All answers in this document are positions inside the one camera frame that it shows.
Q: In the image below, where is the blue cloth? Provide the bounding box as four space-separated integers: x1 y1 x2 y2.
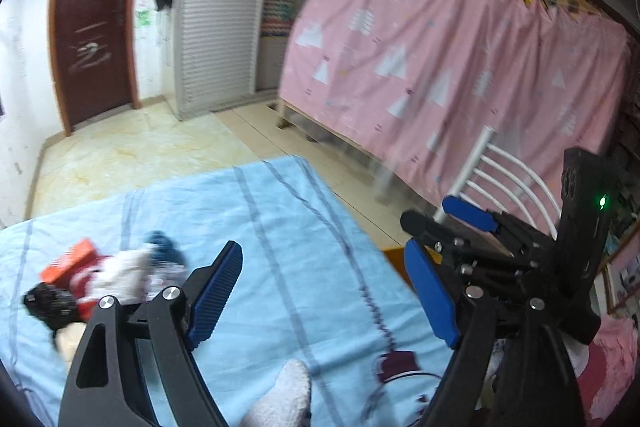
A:
144 231 187 266

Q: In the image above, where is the orange cardboard box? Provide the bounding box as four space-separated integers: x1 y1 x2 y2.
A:
40 241 101 285

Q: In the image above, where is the pink blanket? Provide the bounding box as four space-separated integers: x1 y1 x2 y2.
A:
575 312 640 427

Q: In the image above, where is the white metal chair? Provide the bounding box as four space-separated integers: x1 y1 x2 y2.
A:
434 127 563 239

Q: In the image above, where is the light blue striped bed sheet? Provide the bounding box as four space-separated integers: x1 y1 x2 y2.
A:
0 156 466 427

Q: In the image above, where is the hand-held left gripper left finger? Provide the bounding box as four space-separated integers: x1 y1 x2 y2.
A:
57 239 244 427

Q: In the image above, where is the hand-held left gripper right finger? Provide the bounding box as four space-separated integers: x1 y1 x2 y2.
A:
403 238 587 427

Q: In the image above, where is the pink printed curtain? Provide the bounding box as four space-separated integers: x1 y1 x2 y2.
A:
277 0 632 253

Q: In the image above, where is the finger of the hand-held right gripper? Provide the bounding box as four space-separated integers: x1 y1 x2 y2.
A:
442 195 557 258
399 209 531 280

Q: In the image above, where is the white cloth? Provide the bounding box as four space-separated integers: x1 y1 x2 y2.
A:
97 249 157 304

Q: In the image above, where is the dark brown door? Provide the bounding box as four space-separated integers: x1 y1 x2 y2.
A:
48 0 144 136

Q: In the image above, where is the framed picture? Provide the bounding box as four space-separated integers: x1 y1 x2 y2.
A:
602 232 640 314

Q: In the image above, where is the white louvered wardrobe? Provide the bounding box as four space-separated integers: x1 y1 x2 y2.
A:
172 0 279 122

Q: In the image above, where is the black bag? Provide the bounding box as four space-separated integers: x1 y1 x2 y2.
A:
22 282 79 324

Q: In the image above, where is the white sock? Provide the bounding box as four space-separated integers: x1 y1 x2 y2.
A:
240 359 313 427

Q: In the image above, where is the colourful grid wall poster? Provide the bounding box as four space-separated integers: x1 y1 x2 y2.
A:
260 0 303 39

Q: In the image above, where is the red white wrapper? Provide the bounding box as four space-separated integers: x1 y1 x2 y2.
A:
74 271 103 319

